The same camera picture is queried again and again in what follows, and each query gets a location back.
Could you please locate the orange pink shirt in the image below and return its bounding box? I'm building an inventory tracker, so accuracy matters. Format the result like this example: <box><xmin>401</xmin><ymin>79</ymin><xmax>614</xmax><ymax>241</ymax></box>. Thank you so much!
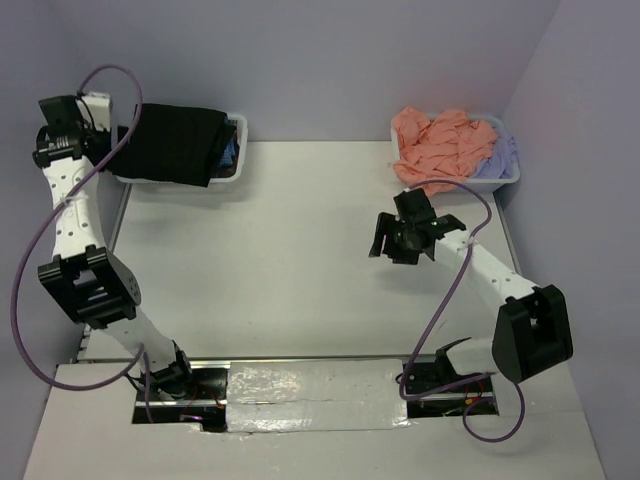
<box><xmin>391</xmin><ymin>107</ymin><xmax>499</xmax><ymax>196</ymax></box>

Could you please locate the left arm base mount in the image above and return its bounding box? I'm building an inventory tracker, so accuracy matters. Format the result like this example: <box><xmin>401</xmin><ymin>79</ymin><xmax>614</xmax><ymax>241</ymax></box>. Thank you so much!
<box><xmin>131</xmin><ymin>360</ymin><xmax>231</xmax><ymax>426</ymax></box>

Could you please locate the lavender shirt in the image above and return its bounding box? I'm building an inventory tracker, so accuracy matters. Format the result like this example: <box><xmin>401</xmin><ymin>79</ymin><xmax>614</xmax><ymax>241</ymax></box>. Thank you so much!
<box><xmin>472</xmin><ymin>127</ymin><xmax>518</xmax><ymax>180</ymax></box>

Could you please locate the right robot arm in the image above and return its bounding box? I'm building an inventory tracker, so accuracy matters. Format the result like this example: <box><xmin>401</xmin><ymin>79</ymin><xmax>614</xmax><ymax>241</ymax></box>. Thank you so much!
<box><xmin>369</xmin><ymin>189</ymin><xmax>574</xmax><ymax>391</ymax></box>

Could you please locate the blue checkered folded shirt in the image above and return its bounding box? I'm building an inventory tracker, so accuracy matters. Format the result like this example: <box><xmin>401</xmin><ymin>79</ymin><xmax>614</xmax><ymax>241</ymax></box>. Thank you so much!
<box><xmin>217</xmin><ymin>117</ymin><xmax>239</xmax><ymax>171</ymax></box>

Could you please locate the black long sleeve shirt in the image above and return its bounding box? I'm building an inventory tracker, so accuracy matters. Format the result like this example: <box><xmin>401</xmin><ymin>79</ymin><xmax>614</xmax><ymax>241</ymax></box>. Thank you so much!
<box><xmin>106</xmin><ymin>103</ymin><xmax>237</xmax><ymax>187</ymax></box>

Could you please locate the right white plastic basket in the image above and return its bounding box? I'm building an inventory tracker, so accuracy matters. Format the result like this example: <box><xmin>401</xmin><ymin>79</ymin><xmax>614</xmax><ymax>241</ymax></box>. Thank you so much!
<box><xmin>388</xmin><ymin>115</ymin><xmax>524</xmax><ymax>197</ymax></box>

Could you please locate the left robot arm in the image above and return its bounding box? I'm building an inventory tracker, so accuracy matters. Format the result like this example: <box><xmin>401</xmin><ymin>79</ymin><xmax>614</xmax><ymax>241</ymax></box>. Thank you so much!
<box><xmin>33</xmin><ymin>92</ymin><xmax>196</xmax><ymax>399</ymax></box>

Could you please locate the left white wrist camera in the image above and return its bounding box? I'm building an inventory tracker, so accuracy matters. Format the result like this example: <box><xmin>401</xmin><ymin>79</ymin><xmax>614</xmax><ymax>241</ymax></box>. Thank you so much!
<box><xmin>76</xmin><ymin>92</ymin><xmax>112</xmax><ymax>132</ymax></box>

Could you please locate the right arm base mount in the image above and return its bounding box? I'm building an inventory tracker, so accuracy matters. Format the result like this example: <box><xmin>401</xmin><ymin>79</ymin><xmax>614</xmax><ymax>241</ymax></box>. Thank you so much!
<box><xmin>406</xmin><ymin>340</ymin><xmax>498</xmax><ymax>419</ymax></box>

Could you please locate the white plastic basket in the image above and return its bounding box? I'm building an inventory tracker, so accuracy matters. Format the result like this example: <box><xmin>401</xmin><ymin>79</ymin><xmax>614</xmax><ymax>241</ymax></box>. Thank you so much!
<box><xmin>388</xmin><ymin>115</ymin><xmax>524</xmax><ymax>197</ymax></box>
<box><xmin>111</xmin><ymin>113</ymin><xmax>248</xmax><ymax>188</ymax></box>

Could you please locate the left white plastic basket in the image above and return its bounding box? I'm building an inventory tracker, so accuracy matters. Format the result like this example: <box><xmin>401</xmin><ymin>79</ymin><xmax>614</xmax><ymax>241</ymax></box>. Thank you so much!
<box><xmin>111</xmin><ymin>113</ymin><xmax>248</xmax><ymax>188</ymax></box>

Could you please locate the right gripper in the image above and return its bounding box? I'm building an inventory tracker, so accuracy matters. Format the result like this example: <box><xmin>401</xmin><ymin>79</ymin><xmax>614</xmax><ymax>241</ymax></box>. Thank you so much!
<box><xmin>369</xmin><ymin>211</ymin><xmax>421</xmax><ymax>266</ymax></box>

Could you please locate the silver foil tape cover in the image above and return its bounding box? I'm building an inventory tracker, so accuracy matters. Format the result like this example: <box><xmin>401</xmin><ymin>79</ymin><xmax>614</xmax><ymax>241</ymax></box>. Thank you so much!
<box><xmin>226</xmin><ymin>359</ymin><xmax>409</xmax><ymax>433</ymax></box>

